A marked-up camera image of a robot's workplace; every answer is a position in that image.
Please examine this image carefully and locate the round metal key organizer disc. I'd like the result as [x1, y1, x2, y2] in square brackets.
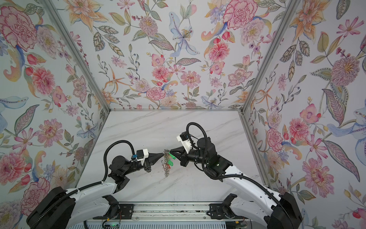
[161, 149, 172, 177]

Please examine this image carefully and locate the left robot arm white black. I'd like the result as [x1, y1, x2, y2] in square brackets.
[26, 150, 164, 229]

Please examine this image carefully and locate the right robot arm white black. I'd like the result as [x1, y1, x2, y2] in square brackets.
[170, 134, 303, 229]

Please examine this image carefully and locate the green key tag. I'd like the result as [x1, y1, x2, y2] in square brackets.
[168, 153, 176, 167]

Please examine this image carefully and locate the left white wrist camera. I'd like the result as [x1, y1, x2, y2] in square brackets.
[132, 149, 149, 166]

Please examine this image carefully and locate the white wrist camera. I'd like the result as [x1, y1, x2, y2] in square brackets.
[132, 149, 149, 166]
[176, 132, 193, 154]

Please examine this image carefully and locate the left black corrugated cable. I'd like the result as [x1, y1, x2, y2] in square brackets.
[101, 139, 136, 183]

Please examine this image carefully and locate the black corrugated cable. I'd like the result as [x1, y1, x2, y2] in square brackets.
[101, 139, 136, 183]
[185, 122, 211, 161]

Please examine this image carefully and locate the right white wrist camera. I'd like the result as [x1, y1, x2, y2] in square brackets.
[176, 132, 193, 154]

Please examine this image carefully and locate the right black corrugated cable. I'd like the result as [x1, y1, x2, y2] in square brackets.
[185, 122, 211, 161]

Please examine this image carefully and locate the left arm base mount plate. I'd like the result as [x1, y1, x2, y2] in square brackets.
[93, 204, 134, 220]

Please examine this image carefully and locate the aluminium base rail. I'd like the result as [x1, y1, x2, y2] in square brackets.
[45, 201, 292, 223]

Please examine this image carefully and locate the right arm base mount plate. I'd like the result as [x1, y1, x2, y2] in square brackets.
[206, 203, 246, 221]

